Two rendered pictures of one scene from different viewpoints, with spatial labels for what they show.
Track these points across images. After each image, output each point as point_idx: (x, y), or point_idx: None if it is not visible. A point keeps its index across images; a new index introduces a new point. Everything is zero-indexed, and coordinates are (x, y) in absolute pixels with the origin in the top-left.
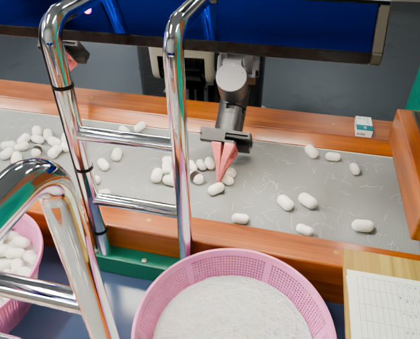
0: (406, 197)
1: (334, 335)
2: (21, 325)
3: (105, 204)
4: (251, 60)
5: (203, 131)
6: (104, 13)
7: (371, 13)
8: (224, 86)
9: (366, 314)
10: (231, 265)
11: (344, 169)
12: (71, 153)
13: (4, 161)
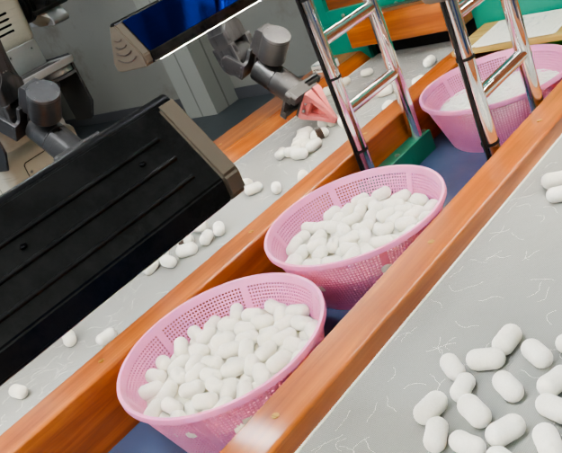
0: (426, 25)
1: None
2: None
3: (360, 103)
4: (252, 38)
5: (291, 93)
6: None
7: None
8: (281, 40)
9: (507, 37)
10: (433, 102)
11: (361, 79)
12: (327, 62)
13: (178, 266)
